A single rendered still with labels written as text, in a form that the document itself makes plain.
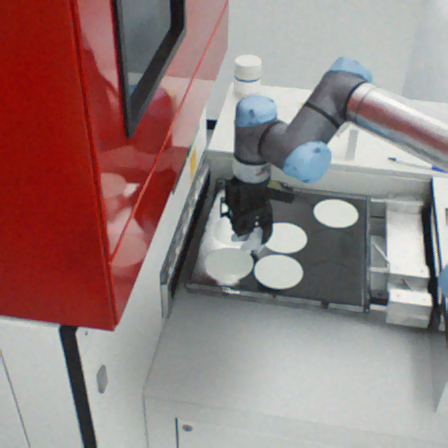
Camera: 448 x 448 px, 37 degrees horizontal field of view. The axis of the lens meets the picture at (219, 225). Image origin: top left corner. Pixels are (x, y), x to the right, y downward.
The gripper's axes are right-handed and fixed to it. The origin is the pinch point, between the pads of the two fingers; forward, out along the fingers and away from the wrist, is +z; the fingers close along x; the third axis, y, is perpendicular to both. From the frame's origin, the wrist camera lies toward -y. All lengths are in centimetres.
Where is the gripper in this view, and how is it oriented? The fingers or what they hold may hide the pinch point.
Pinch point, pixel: (256, 247)
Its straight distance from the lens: 140.4
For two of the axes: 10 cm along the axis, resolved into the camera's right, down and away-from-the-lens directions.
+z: -0.1, 7.7, 6.4
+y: -8.6, 3.2, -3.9
